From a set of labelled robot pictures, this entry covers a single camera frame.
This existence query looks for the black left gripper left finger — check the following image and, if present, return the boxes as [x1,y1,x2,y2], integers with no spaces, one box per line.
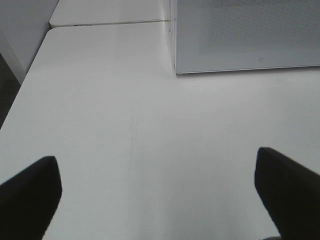
[0,156,62,240]

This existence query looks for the white adjacent table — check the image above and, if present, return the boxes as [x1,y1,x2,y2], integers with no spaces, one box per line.
[49,0,171,28]

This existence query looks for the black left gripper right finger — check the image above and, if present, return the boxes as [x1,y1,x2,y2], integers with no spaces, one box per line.
[254,147,320,240]

